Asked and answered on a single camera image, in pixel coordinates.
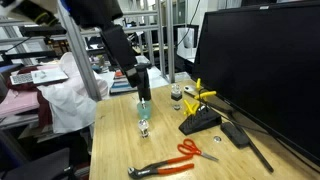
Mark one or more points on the black monitor stand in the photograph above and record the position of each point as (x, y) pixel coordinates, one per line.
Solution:
(258, 153)

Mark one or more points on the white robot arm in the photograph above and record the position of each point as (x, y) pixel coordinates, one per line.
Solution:
(33, 13)

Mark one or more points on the aluminium extrusion frame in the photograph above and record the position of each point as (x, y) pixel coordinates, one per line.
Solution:
(170, 50)

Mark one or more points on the white box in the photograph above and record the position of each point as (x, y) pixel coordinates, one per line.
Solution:
(185, 43)

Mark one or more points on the stack of books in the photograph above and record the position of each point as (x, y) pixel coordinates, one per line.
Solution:
(120, 86)

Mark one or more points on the black chair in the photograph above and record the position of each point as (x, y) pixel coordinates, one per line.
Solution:
(40, 166)

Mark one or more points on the white flat board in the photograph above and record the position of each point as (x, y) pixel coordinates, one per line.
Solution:
(50, 76)

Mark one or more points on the teal plastic cup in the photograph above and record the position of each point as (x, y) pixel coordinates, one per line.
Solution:
(144, 113)

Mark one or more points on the grey keyboard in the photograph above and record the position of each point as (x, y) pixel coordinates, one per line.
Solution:
(21, 79)

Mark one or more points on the small glass shaker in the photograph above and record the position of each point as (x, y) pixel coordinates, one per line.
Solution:
(143, 128)

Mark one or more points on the large black monitor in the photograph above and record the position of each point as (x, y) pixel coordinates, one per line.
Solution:
(266, 66)

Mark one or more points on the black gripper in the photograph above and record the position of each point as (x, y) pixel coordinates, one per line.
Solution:
(93, 11)

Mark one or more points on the black power brick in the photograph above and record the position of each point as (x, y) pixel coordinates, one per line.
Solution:
(235, 133)

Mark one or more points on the white cloth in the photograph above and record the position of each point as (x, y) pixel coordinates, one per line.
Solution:
(70, 106)

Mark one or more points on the aluminium frame post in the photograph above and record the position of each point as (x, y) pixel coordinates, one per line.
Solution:
(83, 63)

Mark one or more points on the black water bottle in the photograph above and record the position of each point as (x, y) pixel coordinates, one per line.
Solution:
(144, 83)

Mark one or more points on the clear glass on black base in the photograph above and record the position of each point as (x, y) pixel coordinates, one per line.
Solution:
(176, 96)

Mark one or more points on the dark red cloth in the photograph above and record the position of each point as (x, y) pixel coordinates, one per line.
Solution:
(43, 110)

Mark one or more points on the pink cloth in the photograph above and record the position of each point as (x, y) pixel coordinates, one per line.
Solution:
(16, 101)

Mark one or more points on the small silver disc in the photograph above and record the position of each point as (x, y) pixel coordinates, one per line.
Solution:
(217, 138)

